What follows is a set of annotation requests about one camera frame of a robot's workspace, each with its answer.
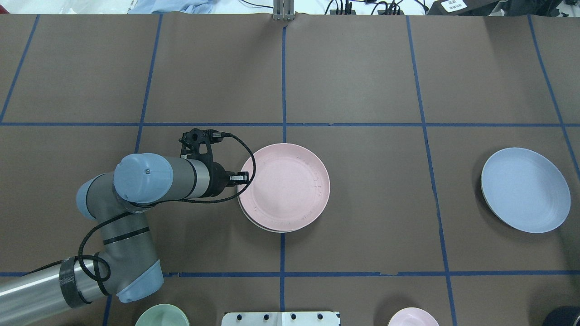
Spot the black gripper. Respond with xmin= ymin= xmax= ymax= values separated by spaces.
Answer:
xmin=208 ymin=162 xmax=249 ymax=197

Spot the pink plate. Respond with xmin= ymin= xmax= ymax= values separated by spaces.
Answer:
xmin=238 ymin=143 xmax=331 ymax=220

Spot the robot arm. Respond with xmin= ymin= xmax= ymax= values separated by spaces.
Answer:
xmin=1 ymin=153 xmax=255 ymax=326

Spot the green plate under blue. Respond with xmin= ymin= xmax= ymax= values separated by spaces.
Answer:
xmin=476 ymin=180 xmax=507 ymax=225

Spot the cream plate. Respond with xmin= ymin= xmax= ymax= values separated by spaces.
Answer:
xmin=238 ymin=200 xmax=322 ymax=233

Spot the green bowl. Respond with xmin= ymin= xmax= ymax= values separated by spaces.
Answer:
xmin=135 ymin=304 xmax=190 ymax=326

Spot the light blue cloth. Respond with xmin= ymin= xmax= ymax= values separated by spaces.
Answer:
xmin=128 ymin=0 xmax=214 ymax=14

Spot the pink bowl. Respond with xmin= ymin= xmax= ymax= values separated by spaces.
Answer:
xmin=387 ymin=307 xmax=439 ymax=326

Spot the dark blue pot with lid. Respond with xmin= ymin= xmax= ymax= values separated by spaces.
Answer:
xmin=542 ymin=306 xmax=580 ymax=326

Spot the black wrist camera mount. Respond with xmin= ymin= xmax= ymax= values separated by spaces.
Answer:
xmin=178 ymin=128 xmax=225 ymax=165

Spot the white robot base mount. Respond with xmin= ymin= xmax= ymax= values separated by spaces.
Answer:
xmin=221 ymin=311 xmax=341 ymax=326

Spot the aluminium frame post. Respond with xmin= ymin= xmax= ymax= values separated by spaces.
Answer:
xmin=273 ymin=0 xmax=295 ymax=21

